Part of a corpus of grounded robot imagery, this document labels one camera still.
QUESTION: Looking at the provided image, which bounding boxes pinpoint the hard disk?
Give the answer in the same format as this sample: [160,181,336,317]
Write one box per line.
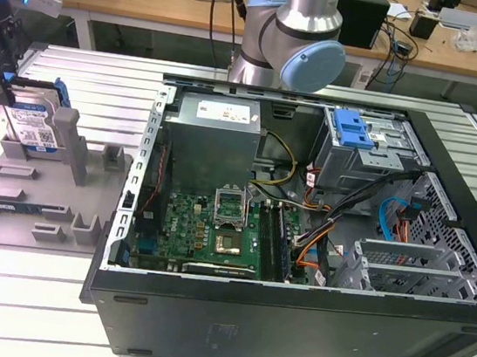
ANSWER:
[0,71,75,159]

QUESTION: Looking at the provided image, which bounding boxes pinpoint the blue data wire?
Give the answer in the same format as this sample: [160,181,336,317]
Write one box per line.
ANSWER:
[373,195,411,245]

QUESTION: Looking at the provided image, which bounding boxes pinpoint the red yellow power wire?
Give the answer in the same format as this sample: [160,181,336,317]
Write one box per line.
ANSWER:
[391,194,433,247]

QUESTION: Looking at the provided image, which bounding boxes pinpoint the silver disk bay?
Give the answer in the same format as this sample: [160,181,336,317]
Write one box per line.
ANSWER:
[331,231,477,307]

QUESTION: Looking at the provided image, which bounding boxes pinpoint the grey parts rack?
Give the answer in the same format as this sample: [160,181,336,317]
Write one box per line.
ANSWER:
[0,98,140,263]

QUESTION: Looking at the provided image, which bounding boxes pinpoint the wooden desk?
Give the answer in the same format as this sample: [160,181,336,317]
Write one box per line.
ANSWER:
[0,0,477,103]

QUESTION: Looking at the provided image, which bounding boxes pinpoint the black case fan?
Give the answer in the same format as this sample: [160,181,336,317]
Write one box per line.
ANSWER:
[133,138,176,240]

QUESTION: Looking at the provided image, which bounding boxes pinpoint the silver power supply unit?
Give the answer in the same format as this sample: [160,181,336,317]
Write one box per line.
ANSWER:
[155,88,267,203]

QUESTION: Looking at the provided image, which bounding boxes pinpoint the green motherboard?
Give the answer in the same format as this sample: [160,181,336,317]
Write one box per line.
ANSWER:
[129,182,319,291]

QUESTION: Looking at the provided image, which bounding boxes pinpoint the CPU socket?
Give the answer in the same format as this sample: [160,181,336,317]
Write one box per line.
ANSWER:
[210,183,252,233]

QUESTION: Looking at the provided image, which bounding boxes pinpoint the square chipset chip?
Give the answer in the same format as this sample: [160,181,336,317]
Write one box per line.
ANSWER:
[212,231,244,258]

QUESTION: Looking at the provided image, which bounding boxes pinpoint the black graphics card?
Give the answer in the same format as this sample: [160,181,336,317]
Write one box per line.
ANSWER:
[181,260,256,284]

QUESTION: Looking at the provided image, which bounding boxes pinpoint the blue RAM stick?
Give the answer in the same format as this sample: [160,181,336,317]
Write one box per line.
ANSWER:
[269,203,302,281]

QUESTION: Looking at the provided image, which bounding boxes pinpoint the blue plastic latch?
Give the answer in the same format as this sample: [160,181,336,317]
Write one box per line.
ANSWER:
[330,106,383,152]

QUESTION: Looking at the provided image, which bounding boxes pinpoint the black cube box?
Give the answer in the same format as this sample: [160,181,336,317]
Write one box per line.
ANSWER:
[333,0,393,52]

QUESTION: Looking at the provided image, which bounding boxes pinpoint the black open PC case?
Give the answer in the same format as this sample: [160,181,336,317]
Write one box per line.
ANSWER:
[73,65,477,357]

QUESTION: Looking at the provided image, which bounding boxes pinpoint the silver optical drive cage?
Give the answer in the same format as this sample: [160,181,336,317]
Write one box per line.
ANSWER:
[310,104,430,204]

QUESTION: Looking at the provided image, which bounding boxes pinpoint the small black box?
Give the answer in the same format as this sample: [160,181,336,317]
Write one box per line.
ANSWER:
[407,11,441,42]

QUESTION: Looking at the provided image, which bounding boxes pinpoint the grey flat device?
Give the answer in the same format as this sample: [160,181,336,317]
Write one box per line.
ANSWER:
[436,5,477,33]

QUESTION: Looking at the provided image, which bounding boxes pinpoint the yellow black wire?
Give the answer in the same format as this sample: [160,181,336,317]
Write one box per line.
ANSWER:
[249,129,303,191]

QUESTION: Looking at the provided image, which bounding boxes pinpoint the orange yellow wire bundle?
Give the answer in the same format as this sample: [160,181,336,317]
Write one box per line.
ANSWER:
[290,197,340,273]

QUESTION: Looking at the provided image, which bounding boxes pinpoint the black sleeved wire bundle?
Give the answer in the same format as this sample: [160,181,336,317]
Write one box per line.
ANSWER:
[314,157,424,299]

